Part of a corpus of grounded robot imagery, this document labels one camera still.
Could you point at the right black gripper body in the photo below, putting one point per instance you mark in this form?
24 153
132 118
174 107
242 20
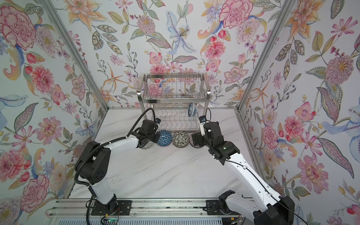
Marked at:
202 141

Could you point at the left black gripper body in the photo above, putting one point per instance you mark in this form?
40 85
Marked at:
153 137

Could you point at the grey green pattern bowl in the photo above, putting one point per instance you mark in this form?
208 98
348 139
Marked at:
148 145

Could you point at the blue triangle pattern bowl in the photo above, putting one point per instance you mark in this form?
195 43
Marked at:
165 138

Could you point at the blue white floral bowl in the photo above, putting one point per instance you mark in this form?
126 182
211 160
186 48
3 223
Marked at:
192 109

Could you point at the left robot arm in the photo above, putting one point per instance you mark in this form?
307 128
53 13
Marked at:
96 163

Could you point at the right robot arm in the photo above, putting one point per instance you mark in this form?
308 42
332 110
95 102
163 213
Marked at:
265 205

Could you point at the steel two-tier dish rack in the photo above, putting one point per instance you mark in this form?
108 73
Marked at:
170 95

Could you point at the purple striped bowl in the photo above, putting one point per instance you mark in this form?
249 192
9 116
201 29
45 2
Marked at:
191 142

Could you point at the green leaf pattern bowl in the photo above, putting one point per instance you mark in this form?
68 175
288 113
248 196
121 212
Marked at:
180 139

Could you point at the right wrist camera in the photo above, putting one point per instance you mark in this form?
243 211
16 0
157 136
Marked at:
202 121

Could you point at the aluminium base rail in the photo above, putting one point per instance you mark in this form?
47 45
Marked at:
160 207

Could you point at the left aluminium frame post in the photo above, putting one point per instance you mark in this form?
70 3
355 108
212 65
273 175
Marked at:
63 33

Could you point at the aluminium frame post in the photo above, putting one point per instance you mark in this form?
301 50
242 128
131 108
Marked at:
63 33
283 14

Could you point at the right aluminium frame post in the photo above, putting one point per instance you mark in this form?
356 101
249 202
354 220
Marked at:
283 14

